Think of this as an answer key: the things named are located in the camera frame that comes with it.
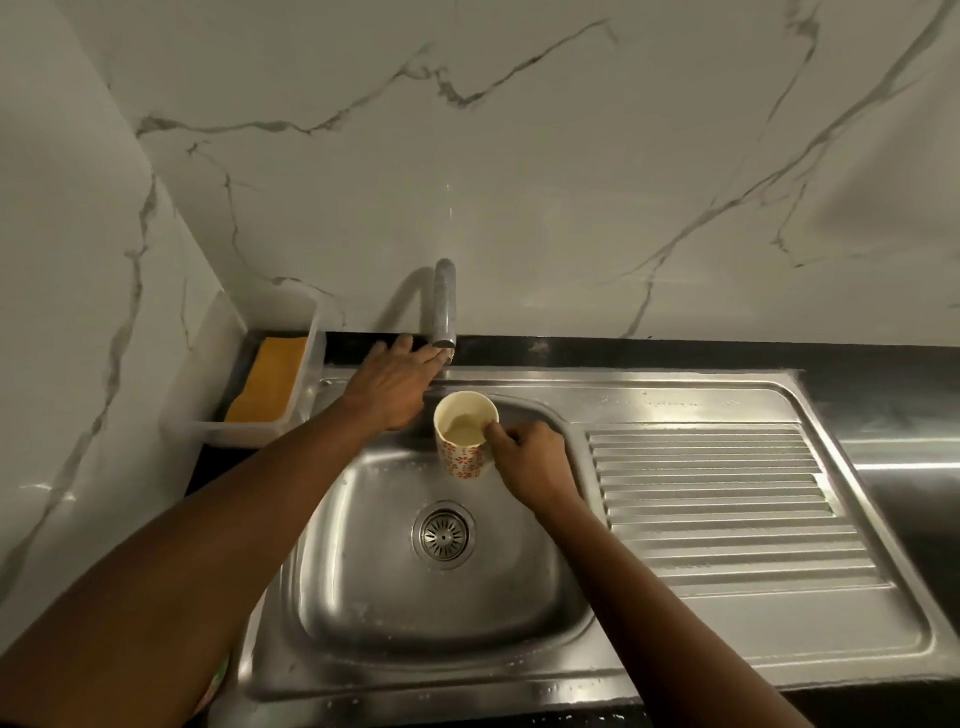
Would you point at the person's left hand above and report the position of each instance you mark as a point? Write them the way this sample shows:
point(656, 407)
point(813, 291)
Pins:
point(394, 386)

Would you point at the person's right hand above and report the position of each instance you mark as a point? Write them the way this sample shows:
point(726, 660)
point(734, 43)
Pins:
point(532, 469)

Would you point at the cream floral mug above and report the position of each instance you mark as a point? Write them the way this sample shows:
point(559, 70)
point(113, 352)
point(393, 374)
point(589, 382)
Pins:
point(461, 420)

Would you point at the chrome faucet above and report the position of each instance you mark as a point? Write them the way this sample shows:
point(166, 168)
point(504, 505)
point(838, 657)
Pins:
point(445, 300)

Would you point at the orange sponge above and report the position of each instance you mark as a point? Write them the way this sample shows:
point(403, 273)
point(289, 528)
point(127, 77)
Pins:
point(270, 379)

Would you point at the stainless steel sink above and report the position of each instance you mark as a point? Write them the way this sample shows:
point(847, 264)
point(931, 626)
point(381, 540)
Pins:
point(712, 562)

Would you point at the person's left forearm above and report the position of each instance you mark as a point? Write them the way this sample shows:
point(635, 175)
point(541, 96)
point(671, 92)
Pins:
point(172, 562)

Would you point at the person's right forearm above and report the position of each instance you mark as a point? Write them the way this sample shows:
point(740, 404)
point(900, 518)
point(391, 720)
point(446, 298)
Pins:
point(660, 630)

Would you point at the round metal drain strainer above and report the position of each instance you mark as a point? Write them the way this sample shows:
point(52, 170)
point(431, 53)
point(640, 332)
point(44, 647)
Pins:
point(444, 535)

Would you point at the clear plastic container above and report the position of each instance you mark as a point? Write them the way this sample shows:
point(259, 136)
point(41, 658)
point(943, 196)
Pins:
point(217, 360)

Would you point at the red round soap tub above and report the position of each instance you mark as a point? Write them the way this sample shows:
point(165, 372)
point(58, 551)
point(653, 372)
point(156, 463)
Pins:
point(214, 679)

